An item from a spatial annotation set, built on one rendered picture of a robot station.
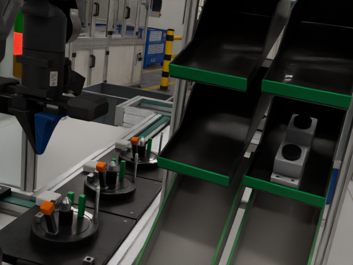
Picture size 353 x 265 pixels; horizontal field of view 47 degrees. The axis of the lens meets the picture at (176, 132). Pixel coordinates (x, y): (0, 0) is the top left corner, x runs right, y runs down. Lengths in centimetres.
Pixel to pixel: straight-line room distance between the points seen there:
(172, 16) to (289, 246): 1145
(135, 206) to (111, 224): 11
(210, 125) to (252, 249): 24
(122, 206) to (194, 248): 31
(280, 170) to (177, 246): 25
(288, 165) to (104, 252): 42
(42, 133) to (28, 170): 49
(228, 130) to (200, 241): 21
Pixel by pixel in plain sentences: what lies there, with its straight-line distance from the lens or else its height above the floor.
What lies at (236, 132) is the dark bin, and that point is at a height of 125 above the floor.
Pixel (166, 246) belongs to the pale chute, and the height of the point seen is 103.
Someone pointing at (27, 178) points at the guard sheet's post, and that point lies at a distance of 110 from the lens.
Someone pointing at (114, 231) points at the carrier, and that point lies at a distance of 94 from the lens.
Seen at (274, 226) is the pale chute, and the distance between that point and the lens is 80.
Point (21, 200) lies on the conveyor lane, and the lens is 111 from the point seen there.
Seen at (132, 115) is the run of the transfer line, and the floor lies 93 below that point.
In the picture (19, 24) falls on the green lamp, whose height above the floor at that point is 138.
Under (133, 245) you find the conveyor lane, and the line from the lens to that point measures 92.
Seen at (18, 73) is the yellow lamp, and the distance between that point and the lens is 99.
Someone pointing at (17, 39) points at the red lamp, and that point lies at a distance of 99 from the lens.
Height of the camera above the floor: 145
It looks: 16 degrees down
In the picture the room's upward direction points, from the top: 8 degrees clockwise
